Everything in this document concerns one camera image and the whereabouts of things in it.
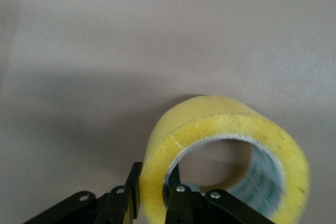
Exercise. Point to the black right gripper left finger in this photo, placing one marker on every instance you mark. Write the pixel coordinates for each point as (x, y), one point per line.
(110, 205)

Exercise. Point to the yellow packing tape roll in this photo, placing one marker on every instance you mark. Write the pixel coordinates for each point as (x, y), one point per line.
(210, 124)

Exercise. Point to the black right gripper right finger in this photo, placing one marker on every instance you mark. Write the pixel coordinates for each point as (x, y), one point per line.
(189, 208)

